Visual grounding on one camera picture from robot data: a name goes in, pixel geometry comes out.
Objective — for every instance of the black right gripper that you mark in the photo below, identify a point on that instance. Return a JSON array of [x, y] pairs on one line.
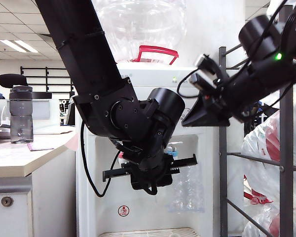
[[224, 103]]

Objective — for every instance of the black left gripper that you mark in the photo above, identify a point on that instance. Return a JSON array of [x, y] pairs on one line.
[[150, 177]]

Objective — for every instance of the white tap with blue collar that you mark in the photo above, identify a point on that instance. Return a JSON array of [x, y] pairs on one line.
[[173, 145]]

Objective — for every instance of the clear plastic mug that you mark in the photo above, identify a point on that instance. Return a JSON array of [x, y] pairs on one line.
[[187, 192]]

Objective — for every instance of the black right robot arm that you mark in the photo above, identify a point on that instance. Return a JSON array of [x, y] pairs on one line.
[[261, 74]]

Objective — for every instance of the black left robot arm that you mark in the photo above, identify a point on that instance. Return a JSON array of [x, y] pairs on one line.
[[84, 61]]

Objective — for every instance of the white water dispenser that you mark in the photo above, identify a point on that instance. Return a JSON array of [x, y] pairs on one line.
[[148, 217]]

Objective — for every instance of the clear inverted water jug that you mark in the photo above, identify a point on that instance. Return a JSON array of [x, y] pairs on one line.
[[150, 24]]

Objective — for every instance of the white desk with beige top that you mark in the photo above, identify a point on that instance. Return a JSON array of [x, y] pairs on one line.
[[47, 209]]

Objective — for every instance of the grey water bottle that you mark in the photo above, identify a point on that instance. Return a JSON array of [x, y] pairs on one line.
[[21, 116]]

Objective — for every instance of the white tap with red collar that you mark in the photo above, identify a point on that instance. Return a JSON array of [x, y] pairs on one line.
[[121, 158]]

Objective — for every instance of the red round sticker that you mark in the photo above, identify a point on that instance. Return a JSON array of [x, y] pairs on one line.
[[123, 211]]

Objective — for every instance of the white drip tray grille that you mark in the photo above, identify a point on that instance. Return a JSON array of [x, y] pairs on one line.
[[148, 233]]

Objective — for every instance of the brown metal rack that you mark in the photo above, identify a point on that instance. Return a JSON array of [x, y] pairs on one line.
[[285, 148]]

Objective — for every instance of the pink card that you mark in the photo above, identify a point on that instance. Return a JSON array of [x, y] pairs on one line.
[[39, 147]]

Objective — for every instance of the round cabinet lock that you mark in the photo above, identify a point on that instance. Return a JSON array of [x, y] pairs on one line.
[[7, 201]]

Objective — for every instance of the black chair headrest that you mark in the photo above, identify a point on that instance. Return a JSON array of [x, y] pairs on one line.
[[11, 80]]

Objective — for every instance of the ceiling light panel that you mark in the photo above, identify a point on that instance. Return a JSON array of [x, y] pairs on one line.
[[18, 46]]

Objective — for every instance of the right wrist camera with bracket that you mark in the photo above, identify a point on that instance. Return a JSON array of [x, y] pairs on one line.
[[204, 61]]

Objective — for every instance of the black wall shelf rack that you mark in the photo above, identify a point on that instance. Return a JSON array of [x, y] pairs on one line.
[[46, 76]]

